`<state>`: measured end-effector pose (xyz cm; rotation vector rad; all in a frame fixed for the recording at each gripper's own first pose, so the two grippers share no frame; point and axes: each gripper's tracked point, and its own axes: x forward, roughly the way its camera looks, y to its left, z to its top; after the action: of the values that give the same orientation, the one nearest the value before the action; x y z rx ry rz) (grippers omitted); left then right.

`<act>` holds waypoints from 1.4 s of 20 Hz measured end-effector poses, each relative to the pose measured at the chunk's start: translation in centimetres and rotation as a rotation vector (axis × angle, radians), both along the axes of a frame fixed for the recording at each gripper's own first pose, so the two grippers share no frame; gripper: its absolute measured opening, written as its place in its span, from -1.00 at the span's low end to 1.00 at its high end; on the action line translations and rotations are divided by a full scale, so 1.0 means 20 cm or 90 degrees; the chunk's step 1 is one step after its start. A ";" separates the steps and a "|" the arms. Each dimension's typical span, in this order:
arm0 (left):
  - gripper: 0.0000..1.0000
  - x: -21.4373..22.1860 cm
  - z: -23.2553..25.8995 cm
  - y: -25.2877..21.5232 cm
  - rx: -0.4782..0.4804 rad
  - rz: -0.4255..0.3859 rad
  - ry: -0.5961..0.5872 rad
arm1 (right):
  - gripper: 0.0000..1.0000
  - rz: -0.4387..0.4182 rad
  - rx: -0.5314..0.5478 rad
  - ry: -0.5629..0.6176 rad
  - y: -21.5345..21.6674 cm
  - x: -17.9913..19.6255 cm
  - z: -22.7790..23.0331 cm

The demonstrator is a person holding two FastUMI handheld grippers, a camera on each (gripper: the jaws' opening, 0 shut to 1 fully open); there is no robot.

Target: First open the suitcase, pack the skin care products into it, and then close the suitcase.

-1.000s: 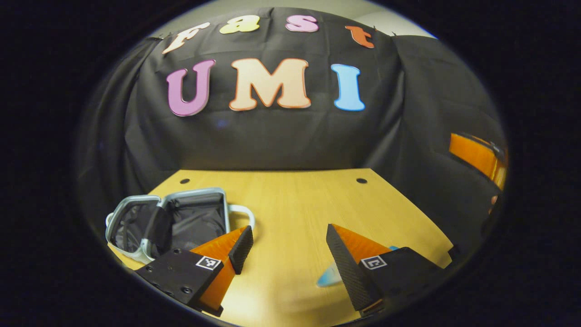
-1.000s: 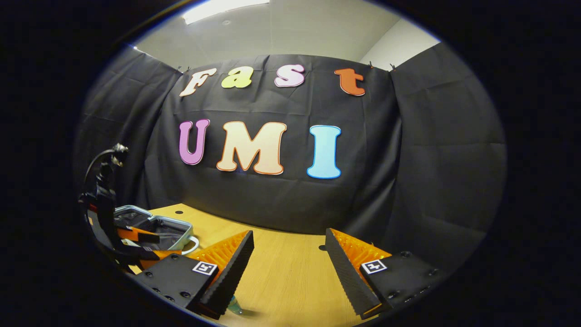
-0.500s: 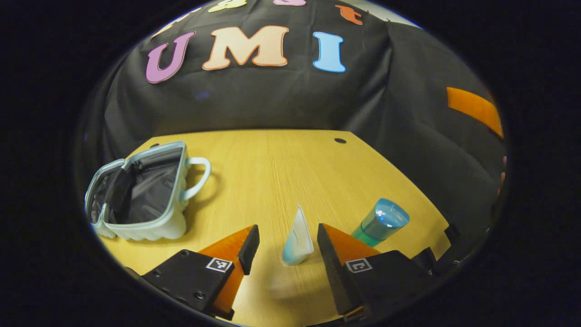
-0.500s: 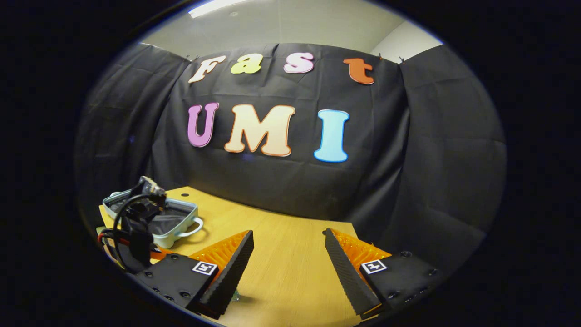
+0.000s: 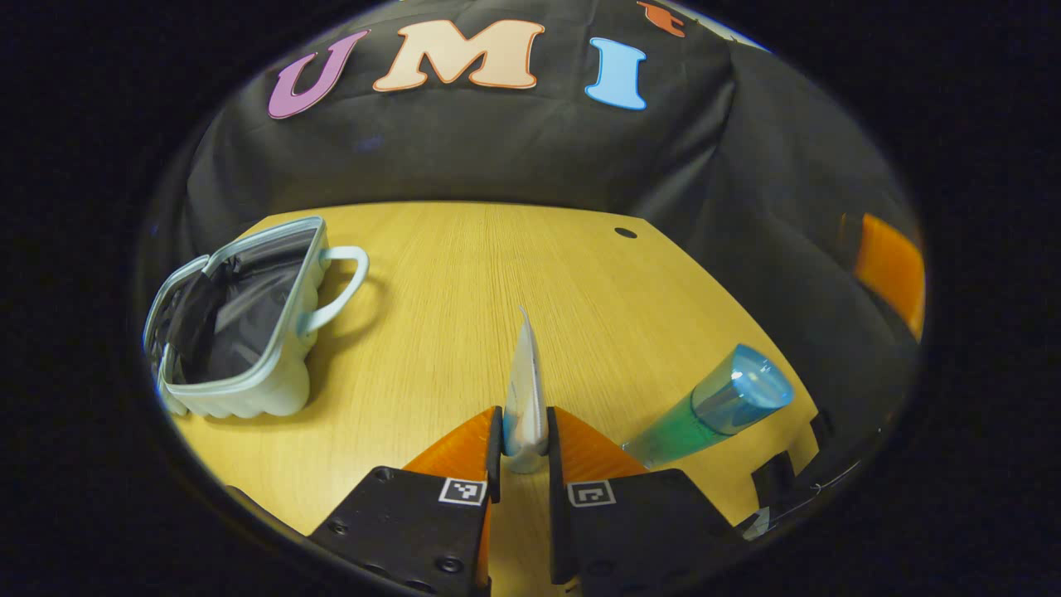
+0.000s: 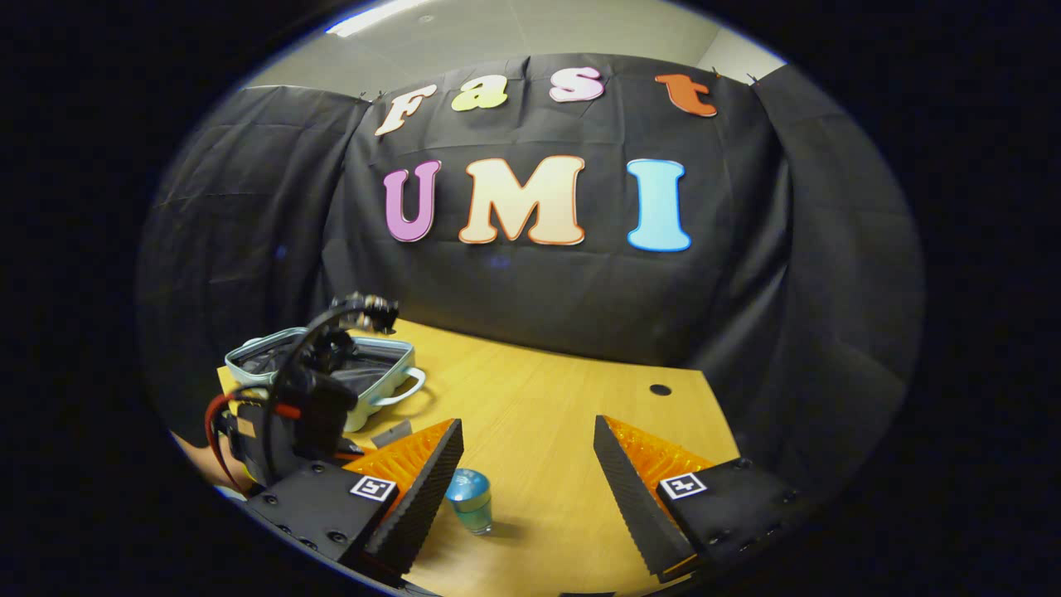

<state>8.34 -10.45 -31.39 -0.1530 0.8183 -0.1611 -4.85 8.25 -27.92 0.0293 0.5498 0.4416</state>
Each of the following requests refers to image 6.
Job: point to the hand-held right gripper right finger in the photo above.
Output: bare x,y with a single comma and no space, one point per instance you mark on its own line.
634,514

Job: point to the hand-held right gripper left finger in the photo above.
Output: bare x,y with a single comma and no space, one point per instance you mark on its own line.
423,506

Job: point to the light blue suitcase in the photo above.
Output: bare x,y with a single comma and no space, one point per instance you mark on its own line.
365,414

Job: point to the blue skin care bottle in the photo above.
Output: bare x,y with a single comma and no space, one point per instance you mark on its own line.
470,497

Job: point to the ceiling light panel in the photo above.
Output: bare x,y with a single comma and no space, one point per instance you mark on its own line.
373,16

